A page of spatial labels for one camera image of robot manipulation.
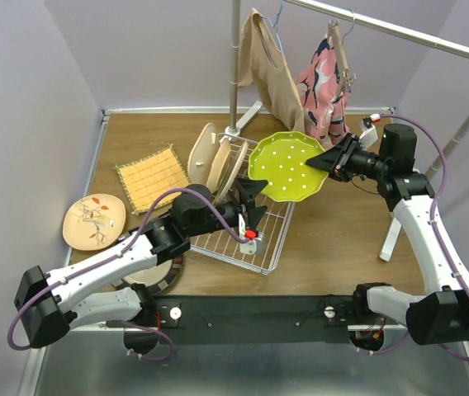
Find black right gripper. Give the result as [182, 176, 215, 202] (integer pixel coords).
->
[306, 131, 390, 182]

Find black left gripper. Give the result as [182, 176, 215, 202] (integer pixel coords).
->
[187, 178, 268, 238]

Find cream green floral plate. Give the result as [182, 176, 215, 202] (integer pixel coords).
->
[214, 141, 249, 204]

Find green polka dot plate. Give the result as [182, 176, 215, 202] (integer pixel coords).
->
[248, 131, 329, 202]

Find bird pattern beige plate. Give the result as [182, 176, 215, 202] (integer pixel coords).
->
[206, 138, 231, 193]

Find yellow woven placemat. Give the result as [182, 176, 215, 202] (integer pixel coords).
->
[115, 144, 191, 215]

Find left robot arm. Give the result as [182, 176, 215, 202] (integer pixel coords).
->
[7, 177, 268, 351]

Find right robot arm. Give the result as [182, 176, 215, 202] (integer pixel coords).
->
[306, 123, 469, 347]

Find pink patterned hanging garment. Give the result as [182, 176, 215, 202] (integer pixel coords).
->
[296, 36, 349, 150]

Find beige hanging shirt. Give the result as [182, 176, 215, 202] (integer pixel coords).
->
[238, 9, 306, 134]

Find black rimmed silver plate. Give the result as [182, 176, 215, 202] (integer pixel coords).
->
[111, 255, 183, 295]

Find wooden clip hanger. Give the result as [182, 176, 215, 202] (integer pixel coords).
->
[328, 20, 356, 98]

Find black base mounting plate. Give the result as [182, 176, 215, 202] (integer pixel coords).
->
[102, 293, 388, 347]

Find beige plate orange leaves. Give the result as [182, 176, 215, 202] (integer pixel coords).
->
[62, 194, 126, 251]

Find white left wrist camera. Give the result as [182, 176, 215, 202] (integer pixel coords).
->
[238, 214, 265, 255]

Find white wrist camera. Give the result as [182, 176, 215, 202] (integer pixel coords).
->
[238, 214, 265, 255]
[359, 113, 381, 150]

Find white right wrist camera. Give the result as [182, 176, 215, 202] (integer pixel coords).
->
[359, 113, 381, 150]

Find white wire dish rack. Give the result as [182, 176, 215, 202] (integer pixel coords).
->
[176, 138, 297, 276]

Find white clothes rack frame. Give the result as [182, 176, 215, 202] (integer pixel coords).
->
[221, 0, 469, 262]

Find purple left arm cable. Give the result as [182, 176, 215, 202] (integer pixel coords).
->
[6, 187, 252, 362]

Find blue wire hanger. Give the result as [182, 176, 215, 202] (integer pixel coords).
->
[260, 0, 284, 55]

